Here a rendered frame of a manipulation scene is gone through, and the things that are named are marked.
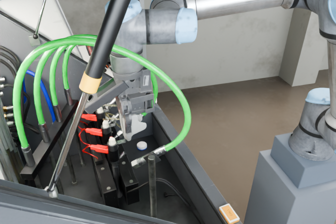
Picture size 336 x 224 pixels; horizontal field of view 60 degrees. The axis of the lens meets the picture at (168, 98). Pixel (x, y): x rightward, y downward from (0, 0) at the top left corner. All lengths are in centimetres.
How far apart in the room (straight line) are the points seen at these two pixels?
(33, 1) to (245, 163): 187
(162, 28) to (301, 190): 79
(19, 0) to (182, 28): 53
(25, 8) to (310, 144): 100
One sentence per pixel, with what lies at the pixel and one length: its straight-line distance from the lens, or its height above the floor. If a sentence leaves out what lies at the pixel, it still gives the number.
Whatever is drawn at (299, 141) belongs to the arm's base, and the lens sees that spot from 112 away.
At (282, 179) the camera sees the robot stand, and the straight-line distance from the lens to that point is 118.
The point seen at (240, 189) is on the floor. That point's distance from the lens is 218.
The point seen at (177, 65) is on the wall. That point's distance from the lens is 305.
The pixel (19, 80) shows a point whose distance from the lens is 65.
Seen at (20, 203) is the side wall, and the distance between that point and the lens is 38.
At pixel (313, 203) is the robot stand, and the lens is 123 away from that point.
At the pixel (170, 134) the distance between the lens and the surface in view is 105.
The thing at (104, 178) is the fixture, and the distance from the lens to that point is 88.
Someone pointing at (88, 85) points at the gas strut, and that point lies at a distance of 31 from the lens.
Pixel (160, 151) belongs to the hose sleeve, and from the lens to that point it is 68.
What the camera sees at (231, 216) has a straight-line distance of 82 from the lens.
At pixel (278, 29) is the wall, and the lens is 343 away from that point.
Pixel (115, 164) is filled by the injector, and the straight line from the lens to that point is 83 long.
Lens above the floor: 161
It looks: 32 degrees down
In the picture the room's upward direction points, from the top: straight up
